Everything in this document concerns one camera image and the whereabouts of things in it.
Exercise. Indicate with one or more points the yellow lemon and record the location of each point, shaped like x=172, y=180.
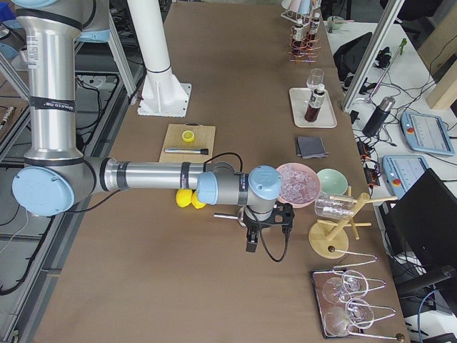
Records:
x=196, y=202
x=183, y=197

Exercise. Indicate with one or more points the mint green bowl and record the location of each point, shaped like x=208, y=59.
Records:
x=332, y=182

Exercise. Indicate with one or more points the yellow lemon lower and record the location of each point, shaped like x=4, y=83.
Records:
x=196, y=202

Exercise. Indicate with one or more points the steel wire glass hanger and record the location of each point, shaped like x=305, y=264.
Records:
x=380, y=312

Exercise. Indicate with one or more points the clear ice cubes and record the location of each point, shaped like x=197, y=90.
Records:
x=300, y=184

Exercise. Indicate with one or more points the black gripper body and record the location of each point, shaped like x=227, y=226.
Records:
x=250, y=226

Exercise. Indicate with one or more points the black computer monitor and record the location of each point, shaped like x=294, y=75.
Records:
x=423, y=221

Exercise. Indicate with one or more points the yellow lemon upper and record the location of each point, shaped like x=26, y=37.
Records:
x=183, y=197

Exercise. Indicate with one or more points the tea bottle front slot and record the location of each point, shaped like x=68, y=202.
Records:
x=315, y=103

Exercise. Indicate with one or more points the pink bowl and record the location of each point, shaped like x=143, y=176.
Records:
x=303, y=200

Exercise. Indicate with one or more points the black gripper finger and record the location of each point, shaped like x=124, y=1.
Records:
x=247, y=243
x=252, y=241

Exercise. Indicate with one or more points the grey folded cloth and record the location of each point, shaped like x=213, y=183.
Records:
x=308, y=147

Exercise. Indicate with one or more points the wine glass hanging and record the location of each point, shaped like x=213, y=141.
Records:
x=344, y=287
x=343, y=321

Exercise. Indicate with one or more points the black thermos bottle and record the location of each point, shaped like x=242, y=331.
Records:
x=378, y=116

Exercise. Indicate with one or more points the aluminium frame post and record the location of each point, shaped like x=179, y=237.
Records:
x=387, y=18

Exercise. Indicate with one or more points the steel ice scoop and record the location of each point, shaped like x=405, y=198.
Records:
x=238, y=216

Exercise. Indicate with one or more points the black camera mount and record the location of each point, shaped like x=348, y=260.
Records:
x=281, y=215

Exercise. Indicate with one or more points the steel muddler black tip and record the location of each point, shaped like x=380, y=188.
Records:
x=202, y=151

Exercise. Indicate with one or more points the bamboo cutting board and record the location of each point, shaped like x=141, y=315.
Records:
x=204, y=138

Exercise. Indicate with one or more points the clear wine glass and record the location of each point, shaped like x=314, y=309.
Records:
x=315, y=78

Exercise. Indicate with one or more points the half lemon slice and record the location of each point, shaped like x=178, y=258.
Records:
x=188, y=136

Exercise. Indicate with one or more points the blue teach pendant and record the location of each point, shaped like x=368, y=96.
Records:
x=426, y=133
x=402, y=171

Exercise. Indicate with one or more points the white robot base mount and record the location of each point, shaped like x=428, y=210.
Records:
x=162, y=94

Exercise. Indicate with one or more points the wooden glass drying tree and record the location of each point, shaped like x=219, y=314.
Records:
x=328, y=238

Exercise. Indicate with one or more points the black framed wooden tray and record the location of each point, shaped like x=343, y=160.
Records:
x=318, y=278

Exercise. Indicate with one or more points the copper wire bottle basket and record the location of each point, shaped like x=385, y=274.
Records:
x=311, y=50

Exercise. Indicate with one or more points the clear glass jar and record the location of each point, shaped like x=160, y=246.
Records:
x=334, y=206

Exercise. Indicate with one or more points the tea bottle back slot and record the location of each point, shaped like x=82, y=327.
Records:
x=297, y=39

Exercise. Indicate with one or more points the wine glass upper hanging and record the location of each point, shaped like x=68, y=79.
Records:
x=344, y=287

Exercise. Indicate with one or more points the wine glass lower hanging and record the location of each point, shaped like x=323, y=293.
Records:
x=343, y=321

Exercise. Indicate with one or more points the tea bottle side slot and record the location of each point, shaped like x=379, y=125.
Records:
x=314, y=25

